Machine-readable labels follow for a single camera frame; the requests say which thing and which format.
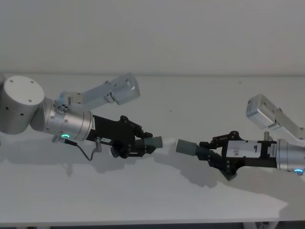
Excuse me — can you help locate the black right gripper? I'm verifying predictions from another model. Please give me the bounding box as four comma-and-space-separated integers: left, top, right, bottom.
174, 130, 279, 182

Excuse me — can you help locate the thin dark gripper cable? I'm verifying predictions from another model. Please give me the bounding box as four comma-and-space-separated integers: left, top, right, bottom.
62, 137, 102, 161

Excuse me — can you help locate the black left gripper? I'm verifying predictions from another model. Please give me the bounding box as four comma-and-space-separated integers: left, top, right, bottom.
86, 114, 164, 160

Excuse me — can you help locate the white table cloth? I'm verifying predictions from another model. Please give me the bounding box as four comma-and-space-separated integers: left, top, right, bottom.
0, 71, 305, 225

